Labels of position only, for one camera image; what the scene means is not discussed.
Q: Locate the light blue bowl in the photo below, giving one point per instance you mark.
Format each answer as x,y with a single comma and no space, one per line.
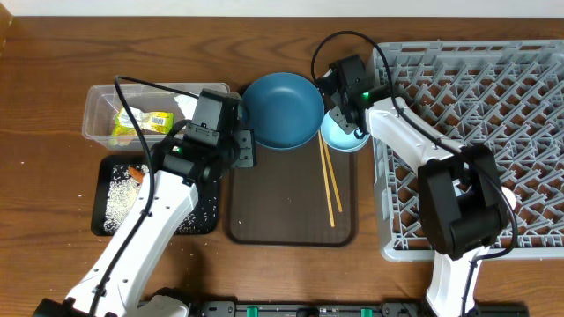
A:
338,140

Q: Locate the short wooden chopstick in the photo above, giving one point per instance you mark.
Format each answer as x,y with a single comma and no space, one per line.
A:
326,179

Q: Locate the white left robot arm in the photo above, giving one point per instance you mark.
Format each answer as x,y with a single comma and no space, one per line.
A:
115,283

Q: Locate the grey dishwasher rack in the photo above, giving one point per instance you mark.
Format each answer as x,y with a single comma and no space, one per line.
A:
507,95

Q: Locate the dark blue plate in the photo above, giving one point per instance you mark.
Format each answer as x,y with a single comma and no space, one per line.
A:
285,110

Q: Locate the pink cup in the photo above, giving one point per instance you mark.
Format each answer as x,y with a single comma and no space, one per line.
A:
510,196

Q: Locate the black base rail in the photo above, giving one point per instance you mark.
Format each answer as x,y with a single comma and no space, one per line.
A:
237,309

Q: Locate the brown serving tray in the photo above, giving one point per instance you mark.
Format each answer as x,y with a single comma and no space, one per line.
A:
282,200

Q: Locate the white rice pile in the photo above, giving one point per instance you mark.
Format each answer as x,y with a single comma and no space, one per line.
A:
123,191

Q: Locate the white napkin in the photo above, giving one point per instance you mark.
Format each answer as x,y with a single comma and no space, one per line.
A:
187,105

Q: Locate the long wooden chopstick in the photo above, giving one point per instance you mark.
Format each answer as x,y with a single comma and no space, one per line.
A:
332,176

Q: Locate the green snack wrapper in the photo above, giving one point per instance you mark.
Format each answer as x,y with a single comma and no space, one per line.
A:
153,122

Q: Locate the clear plastic bin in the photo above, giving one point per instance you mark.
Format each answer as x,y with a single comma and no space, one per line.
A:
103,104

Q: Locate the orange carrot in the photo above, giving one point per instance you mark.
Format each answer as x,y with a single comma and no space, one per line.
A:
136,175

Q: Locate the black waste tray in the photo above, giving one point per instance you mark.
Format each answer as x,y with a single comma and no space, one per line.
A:
105,171

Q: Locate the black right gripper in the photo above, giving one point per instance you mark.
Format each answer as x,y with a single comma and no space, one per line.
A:
342,119

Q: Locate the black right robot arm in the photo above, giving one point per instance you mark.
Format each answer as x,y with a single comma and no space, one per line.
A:
462,207

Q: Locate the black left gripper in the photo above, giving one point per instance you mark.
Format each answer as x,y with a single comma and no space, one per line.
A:
243,147

